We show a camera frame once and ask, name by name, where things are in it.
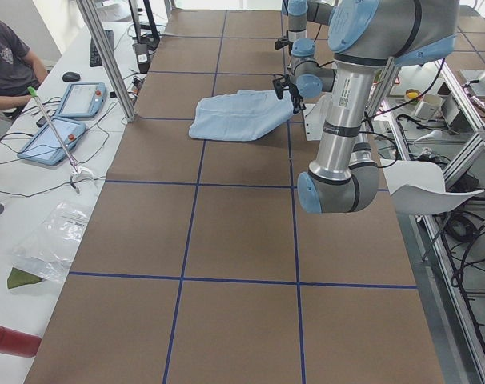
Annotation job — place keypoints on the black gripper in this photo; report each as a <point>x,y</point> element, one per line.
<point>295,101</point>

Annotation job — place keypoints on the light blue button-up shirt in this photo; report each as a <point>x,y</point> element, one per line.
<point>241,117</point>

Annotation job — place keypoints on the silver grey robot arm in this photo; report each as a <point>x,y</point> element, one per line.
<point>363,35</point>
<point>306,24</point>

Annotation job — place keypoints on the white mug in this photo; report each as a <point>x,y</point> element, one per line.
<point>428,107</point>

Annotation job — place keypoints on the white plastic chair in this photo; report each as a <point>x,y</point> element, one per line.
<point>418,188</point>

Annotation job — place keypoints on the grey teach pendant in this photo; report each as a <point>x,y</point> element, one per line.
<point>44,147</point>
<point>82,100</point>

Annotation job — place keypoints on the black computer mouse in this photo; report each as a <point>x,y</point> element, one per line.
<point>71,77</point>

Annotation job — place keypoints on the reacher grabber tool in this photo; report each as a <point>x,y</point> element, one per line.
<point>79,173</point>

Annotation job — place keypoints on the seated person in grey shirt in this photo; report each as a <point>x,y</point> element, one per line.
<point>20,69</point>

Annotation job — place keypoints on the clear plastic bag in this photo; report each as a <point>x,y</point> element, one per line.
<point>49,250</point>

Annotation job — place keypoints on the green cloth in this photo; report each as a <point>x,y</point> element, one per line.
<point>18,278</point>

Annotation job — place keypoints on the dark red cylinder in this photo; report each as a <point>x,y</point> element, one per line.
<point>16,343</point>

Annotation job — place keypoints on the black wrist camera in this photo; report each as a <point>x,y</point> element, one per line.
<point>282,42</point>
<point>280,85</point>

